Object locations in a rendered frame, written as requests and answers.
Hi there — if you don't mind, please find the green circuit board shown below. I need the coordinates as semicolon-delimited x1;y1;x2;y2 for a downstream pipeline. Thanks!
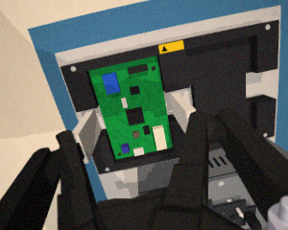
88;56;173;159

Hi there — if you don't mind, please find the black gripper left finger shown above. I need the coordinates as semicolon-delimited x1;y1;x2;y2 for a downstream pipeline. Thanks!
0;109;101;230

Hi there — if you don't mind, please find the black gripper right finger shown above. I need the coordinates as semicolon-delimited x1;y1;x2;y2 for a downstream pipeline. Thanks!
153;91;288;230

